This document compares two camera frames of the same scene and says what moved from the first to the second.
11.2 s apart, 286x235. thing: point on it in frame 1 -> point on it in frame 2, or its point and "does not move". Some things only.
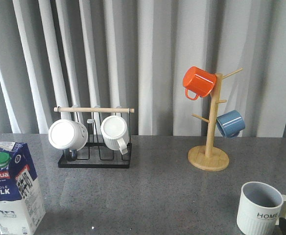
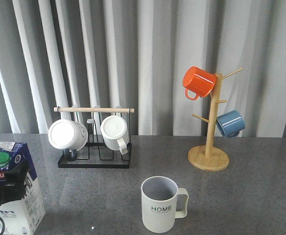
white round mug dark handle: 69,135 does not move
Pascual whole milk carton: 14,191 does not move
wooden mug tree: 210,157 does not move
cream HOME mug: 260,207 -> 158,199
